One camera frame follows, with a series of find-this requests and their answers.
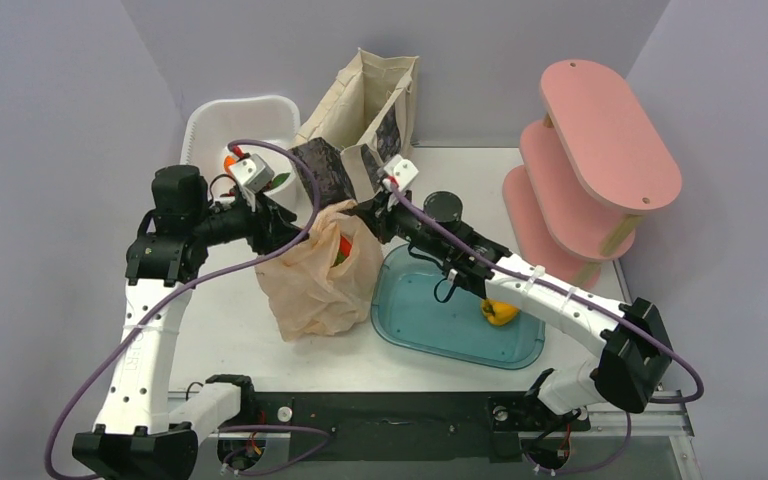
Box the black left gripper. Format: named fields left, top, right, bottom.
left=191, top=186, right=308, bottom=256

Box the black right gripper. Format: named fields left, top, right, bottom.
left=356, top=183, right=451, bottom=262

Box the orange plastic grocery bag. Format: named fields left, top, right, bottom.
left=255, top=200, right=383, bottom=342

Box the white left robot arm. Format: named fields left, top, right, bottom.
left=72, top=160, right=301, bottom=479

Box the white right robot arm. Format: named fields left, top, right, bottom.
left=347, top=191, right=671, bottom=429

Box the red chili pepper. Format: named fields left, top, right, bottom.
left=332, top=236, right=352, bottom=267

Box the orange fruit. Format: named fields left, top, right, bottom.
left=223, top=155, right=238, bottom=175

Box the teal plastic tray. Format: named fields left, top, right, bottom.
left=370, top=246, right=545, bottom=370

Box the canvas tote bag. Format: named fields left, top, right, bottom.
left=291, top=50, right=420, bottom=208

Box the white plastic basket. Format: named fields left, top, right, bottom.
left=179, top=95, right=302, bottom=211

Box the yellow bell pepper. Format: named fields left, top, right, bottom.
left=481, top=299, right=520, bottom=326

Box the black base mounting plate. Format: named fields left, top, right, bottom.
left=218, top=392, right=591, bottom=463

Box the pink three-tier shelf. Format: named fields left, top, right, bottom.
left=502, top=59, right=682, bottom=288

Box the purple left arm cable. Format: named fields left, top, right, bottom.
left=44, top=139, right=336, bottom=480

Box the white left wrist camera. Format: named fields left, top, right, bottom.
left=230, top=154, right=275, bottom=212

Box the aluminium frame rail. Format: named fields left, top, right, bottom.
left=583, top=260, right=703, bottom=479

